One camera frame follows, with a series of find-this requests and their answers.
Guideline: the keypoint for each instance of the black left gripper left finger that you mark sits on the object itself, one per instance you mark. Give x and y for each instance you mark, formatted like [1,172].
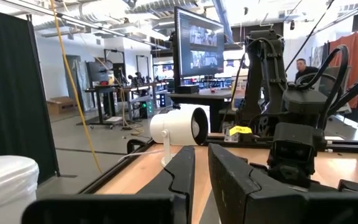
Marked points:
[185,174]

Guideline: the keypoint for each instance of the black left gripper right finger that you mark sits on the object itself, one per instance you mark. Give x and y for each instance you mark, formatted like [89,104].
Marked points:
[235,193]

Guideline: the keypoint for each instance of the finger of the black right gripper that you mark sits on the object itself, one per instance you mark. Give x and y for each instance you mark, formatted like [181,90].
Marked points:
[303,177]
[280,174]

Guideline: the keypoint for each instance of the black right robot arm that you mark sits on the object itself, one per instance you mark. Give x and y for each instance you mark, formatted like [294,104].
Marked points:
[266,77]

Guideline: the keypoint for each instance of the white spotlight lamp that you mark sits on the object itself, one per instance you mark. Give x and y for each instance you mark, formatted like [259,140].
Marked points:
[176,127]

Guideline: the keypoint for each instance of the person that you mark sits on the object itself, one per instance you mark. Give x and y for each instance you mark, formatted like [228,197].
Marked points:
[303,71]

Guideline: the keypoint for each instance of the computer tower green light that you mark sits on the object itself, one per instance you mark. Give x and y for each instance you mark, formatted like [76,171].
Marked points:
[148,109]

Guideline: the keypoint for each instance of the black monitor desk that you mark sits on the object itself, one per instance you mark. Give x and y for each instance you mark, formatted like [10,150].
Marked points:
[204,95]

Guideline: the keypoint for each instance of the small black box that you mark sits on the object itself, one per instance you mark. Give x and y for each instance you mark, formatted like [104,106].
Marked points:
[188,89]

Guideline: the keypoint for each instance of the orange curtain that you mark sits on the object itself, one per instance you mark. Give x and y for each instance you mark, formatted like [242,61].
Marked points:
[357,53]

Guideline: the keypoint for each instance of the black standing desk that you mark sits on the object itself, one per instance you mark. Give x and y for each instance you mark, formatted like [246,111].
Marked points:
[99,90]

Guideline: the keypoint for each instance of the large black monitor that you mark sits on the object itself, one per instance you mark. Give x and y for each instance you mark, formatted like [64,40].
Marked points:
[200,43]

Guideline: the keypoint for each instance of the cardboard box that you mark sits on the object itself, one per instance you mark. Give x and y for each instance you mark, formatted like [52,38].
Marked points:
[61,105]

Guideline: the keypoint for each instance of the white trash bin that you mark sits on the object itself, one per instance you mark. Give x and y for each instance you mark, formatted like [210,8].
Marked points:
[8,186]

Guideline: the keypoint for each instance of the black curtain partition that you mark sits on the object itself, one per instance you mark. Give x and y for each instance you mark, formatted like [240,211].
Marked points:
[11,93]

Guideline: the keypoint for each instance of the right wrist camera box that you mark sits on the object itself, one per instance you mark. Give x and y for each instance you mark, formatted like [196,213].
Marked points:
[292,152]

